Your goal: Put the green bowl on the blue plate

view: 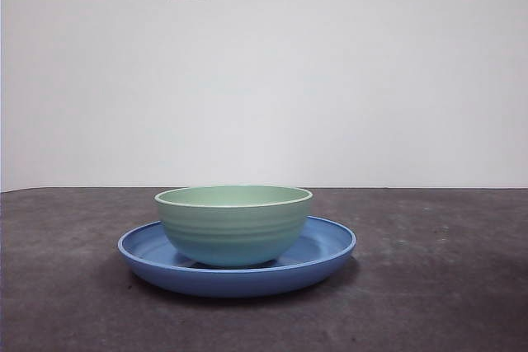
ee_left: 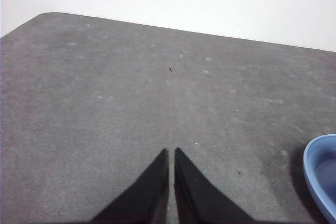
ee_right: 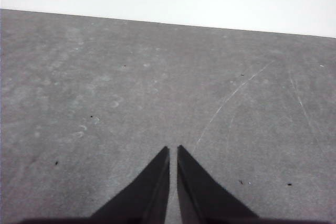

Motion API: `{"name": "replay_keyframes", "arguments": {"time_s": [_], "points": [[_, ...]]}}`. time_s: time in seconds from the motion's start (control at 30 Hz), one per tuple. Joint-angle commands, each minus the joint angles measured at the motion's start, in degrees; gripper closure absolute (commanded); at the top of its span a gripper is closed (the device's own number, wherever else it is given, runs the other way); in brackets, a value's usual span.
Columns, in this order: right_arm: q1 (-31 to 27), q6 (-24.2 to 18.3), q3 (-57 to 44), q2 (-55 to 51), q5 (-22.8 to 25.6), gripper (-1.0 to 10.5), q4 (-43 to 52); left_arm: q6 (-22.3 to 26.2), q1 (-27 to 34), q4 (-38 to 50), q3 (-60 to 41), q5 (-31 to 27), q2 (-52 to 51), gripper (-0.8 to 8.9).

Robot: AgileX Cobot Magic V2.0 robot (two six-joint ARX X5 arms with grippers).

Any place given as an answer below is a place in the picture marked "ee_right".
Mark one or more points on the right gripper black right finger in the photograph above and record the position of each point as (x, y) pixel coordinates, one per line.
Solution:
(202, 197)

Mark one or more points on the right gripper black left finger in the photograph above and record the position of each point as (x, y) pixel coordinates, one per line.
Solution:
(147, 195)

